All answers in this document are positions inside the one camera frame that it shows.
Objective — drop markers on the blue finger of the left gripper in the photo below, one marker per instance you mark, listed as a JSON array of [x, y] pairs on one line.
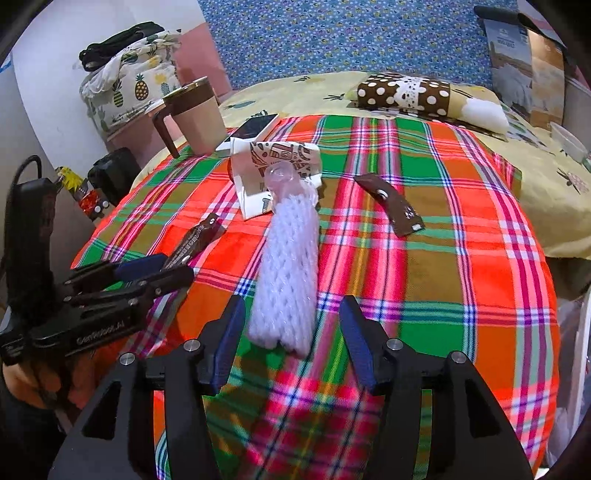
[[103, 274]]

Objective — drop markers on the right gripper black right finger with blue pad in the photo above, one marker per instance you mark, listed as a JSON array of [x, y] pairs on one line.
[[471, 436]]

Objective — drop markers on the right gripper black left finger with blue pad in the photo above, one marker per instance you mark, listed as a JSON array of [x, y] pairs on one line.
[[113, 436]]

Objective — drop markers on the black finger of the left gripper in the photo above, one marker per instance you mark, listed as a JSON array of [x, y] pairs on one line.
[[153, 286]]

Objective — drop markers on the white foam fruit net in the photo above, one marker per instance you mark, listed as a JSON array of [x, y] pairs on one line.
[[284, 307]]

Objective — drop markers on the white trash bin with liner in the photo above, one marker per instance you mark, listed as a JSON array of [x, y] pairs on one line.
[[573, 399]]

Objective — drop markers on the red yellow toy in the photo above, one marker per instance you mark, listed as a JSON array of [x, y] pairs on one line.
[[91, 201]]

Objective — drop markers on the black bag on floor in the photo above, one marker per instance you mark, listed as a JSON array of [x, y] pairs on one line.
[[114, 174]]

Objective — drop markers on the pink storage box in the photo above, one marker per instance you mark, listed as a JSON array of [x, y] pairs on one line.
[[139, 136]]

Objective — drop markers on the patterned paper bag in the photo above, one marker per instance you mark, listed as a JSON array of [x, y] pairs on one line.
[[266, 172]]

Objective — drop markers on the beige mug with brown lid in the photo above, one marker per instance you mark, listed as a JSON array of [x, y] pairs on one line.
[[194, 109]]

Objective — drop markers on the smartphone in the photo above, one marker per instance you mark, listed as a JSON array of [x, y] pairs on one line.
[[256, 128]]

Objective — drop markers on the pineapple print fabric bundle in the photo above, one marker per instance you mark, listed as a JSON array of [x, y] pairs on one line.
[[130, 82]]

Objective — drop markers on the black bag on top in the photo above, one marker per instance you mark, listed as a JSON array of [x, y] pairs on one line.
[[96, 55]]

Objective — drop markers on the colourful plaid cloth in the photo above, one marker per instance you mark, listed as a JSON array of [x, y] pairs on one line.
[[475, 280]]

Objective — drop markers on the blue floral headboard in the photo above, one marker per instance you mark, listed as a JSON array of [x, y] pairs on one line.
[[264, 40]]

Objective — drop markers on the yellow pineapple bed sheet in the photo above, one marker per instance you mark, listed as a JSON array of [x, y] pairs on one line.
[[555, 190]]

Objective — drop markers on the brown polka dot pillow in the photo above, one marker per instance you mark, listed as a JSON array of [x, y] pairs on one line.
[[431, 98]]

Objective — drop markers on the white bowl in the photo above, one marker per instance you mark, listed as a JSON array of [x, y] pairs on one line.
[[568, 142]]

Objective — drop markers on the bedding package box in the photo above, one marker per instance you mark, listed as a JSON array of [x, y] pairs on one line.
[[527, 67]]

